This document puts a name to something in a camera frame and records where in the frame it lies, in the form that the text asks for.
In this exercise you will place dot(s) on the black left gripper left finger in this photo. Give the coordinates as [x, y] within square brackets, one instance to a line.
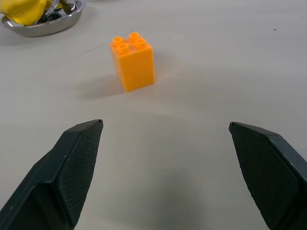
[60, 177]

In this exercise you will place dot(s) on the crumpled yellow cloth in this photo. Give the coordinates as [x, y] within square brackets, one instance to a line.
[22, 10]

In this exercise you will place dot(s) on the yellow studded toy block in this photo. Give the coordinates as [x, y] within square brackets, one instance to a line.
[133, 62]

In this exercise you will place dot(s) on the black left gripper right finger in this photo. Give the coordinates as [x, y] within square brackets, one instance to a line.
[268, 177]

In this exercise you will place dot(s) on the shiny metal bowl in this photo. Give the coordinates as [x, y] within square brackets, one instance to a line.
[48, 25]

